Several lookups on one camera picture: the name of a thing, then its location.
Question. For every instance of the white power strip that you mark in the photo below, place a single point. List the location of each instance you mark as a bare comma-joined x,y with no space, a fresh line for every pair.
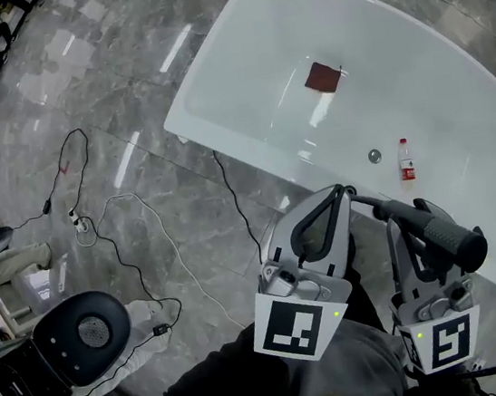
78,221

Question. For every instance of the red label plastic bottle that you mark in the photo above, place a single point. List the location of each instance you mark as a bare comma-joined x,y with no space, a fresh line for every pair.
406,161

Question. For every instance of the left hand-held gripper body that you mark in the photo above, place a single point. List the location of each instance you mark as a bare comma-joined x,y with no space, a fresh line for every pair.
293,323

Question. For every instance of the white bathtub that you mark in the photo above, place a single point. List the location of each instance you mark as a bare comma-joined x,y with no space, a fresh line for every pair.
255,54

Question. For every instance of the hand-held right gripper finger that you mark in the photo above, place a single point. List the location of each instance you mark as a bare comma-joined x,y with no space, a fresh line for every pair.
430,208
401,262

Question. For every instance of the chrome bathtub drain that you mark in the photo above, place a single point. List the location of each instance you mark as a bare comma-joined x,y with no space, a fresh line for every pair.
375,156

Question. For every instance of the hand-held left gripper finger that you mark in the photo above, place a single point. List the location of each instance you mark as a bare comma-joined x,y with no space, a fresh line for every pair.
343,243
282,242

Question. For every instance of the black patterned backpack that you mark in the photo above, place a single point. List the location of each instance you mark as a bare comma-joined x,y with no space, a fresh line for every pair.
18,385

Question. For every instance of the black plastic chair back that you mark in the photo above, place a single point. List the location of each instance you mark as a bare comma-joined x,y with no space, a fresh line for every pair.
65,328

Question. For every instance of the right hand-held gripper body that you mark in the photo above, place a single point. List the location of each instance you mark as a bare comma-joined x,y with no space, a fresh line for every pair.
446,338

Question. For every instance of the dark red cloth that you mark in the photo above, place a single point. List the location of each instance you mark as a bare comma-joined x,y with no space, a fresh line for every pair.
322,77

